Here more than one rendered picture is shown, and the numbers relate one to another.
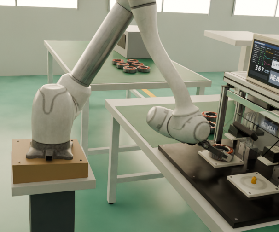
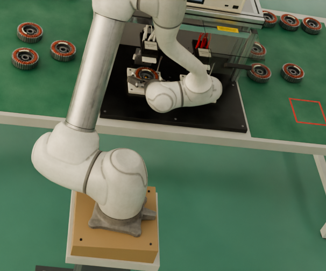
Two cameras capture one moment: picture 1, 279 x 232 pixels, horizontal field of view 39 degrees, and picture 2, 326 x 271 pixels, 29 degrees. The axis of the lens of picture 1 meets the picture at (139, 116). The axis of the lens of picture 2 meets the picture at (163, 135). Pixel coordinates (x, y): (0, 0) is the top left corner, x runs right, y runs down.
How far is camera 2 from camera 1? 2.36 m
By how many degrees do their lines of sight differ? 74
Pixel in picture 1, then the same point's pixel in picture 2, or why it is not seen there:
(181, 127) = (209, 98)
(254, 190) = not seen: hidden behind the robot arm
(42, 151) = (139, 218)
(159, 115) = (175, 99)
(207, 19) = not seen: outside the picture
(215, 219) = (233, 137)
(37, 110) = (139, 192)
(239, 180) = not seen: hidden behind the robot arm
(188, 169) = (161, 116)
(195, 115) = (211, 80)
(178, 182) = (172, 133)
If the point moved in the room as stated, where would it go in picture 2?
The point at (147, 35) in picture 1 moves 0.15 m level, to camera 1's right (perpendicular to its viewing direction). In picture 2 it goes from (174, 42) to (185, 19)
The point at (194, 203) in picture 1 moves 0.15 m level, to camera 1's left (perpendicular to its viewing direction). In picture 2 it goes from (204, 138) to (195, 162)
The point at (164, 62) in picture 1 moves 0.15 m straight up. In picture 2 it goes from (189, 56) to (201, 22)
